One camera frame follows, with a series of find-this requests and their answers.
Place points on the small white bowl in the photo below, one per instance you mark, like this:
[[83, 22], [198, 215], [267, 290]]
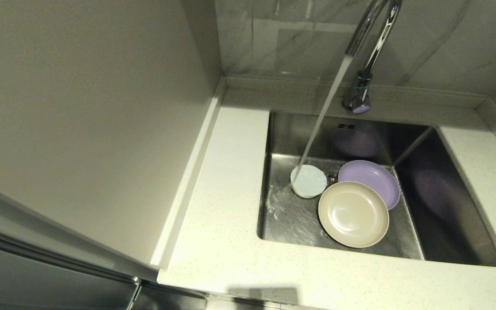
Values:
[[310, 183]]

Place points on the beige plate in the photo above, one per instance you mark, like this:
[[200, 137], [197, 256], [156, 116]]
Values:
[[353, 215]]

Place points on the purple plate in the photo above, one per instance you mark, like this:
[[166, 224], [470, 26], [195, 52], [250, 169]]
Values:
[[375, 176]]

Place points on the stainless steel sink basin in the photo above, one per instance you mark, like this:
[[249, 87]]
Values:
[[291, 224]]

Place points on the running water stream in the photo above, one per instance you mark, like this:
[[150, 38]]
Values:
[[323, 112]]

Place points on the round metal drain strainer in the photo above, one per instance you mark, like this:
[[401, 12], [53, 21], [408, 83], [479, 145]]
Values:
[[333, 175]]

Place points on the chrome gooseneck faucet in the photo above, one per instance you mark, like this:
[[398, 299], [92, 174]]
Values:
[[362, 86]]

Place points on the grey glossy cabinet door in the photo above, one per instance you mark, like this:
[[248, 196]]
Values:
[[37, 280]]

